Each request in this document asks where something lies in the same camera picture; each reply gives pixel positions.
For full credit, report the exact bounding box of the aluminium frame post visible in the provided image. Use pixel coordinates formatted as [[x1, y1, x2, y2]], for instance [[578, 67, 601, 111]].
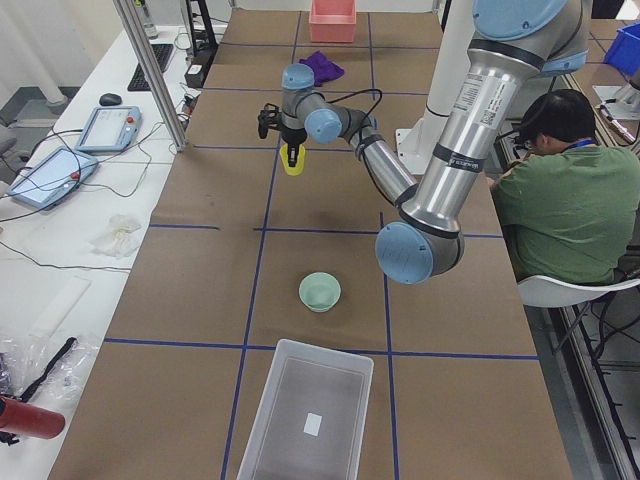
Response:
[[113, 0, 186, 152]]

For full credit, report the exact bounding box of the white chair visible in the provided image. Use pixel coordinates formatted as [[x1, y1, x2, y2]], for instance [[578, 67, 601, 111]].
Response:
[[516, 274, 640, 356]]

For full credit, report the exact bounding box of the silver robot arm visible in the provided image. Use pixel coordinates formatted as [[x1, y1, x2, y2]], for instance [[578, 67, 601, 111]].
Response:
[[279, 1, 592, 284]]

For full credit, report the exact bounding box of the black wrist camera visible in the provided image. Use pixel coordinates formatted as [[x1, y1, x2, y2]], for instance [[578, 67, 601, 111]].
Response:
[[257, 103, 281, 139]]

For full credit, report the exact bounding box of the blue storage bin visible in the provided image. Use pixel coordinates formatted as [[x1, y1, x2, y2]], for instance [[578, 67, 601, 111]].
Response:
[[604, 23, 640, 76]]

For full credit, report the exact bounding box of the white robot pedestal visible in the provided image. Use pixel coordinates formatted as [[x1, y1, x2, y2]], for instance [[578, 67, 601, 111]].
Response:
[[396, 0, 475, 175]]

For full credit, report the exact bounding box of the person in green shirt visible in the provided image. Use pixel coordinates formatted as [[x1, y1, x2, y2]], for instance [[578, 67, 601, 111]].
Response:
[[491, 89, 639, 285]]

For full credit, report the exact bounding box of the black computer mouse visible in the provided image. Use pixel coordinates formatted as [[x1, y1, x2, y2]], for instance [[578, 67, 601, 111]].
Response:
[[99, 93, 122, 107]]

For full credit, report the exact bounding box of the pink plastic bin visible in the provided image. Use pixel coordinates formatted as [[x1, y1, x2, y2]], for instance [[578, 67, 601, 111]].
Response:
[[308, 0, 357, 43]]

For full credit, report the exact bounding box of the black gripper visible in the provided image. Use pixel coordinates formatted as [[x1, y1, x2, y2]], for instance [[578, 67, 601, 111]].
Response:
[[282, 126, 306, 167]]

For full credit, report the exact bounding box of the clear plastic bag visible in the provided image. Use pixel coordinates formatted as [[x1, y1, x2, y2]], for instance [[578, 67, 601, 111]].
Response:
[[1, 331, 100, 405]]

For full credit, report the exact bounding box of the yellow plastic cup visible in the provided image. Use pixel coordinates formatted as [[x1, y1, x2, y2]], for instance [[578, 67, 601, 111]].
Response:
[[279, 144, 306, 176]]

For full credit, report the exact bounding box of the red cylinder bottle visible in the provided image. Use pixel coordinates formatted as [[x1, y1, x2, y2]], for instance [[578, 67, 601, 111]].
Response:
[[1, 396, 66, 439]]

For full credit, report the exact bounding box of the far teach pendant tablet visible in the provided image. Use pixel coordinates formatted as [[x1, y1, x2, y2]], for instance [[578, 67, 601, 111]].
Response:
[[75, 105, 142, 155]]

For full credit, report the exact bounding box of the purple cloth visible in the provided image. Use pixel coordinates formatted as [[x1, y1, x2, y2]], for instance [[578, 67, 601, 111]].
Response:
[[299, 50, 345, 87]]

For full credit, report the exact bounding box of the teach pendant tablet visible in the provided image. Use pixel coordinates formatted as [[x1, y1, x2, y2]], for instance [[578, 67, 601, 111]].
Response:
[[75, 105, 142, 155], [7, 147, 98, 210]]

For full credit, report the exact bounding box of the crumpled white tissue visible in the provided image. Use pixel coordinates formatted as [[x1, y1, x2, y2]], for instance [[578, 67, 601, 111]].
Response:
[[90, 214, 142, 259]]

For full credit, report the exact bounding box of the black keyboard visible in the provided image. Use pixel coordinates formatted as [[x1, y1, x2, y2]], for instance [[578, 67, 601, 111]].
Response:
[[126, 43, 175, 93]]

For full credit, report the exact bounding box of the mint green bowl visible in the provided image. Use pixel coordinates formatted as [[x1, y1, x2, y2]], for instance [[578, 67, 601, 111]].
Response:
[[298, 272, 342, 313]]

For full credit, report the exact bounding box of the clear plastic box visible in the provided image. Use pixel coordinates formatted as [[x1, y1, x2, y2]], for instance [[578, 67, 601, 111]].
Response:
[[237, 339, 374, 480]]

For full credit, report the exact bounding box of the near teach pendant tablet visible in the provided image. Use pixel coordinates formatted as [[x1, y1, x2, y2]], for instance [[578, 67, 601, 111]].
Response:
[[7, 147, 98, 210]]

